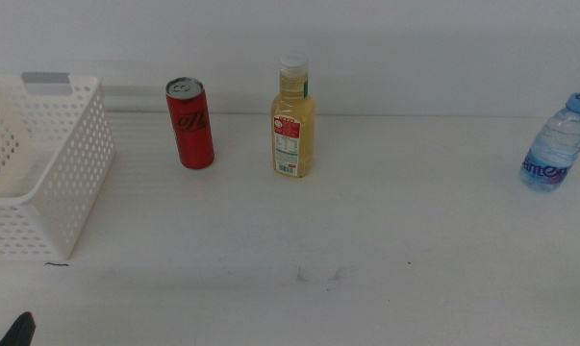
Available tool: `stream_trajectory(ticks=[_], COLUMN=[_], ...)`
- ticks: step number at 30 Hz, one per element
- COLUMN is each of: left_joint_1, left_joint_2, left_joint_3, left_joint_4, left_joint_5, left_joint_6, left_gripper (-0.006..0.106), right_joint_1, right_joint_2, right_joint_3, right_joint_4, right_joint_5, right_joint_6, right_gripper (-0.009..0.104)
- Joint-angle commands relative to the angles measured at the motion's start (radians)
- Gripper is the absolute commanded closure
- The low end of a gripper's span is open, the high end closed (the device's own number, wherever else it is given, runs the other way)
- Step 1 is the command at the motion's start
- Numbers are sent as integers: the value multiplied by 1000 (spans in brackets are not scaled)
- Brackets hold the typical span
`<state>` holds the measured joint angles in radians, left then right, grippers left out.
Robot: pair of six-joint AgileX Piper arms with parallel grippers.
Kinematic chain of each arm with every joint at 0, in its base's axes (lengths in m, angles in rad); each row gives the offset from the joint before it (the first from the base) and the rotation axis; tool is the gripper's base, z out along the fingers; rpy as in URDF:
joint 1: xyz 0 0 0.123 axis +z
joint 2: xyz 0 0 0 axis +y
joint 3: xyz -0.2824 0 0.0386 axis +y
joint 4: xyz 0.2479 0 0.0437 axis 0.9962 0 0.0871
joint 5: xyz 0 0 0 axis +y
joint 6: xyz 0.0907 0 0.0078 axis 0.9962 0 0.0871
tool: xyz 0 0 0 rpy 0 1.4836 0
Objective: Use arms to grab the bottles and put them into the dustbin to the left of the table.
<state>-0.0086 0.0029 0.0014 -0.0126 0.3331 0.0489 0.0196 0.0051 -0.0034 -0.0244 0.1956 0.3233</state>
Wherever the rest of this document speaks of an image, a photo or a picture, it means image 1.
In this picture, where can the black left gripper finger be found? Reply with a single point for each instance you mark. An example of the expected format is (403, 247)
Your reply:
(21, 331)

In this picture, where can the red soda can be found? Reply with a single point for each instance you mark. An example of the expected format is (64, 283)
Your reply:
(191, 130)

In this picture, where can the yellow juice bottle white cap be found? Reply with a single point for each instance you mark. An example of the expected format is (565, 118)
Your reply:
(294, 139)

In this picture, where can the clear water bottle blue cap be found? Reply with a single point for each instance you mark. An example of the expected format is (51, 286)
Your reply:
(554, 149)

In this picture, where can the white perforated plastic basket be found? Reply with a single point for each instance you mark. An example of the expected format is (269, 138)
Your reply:
(73, 182)

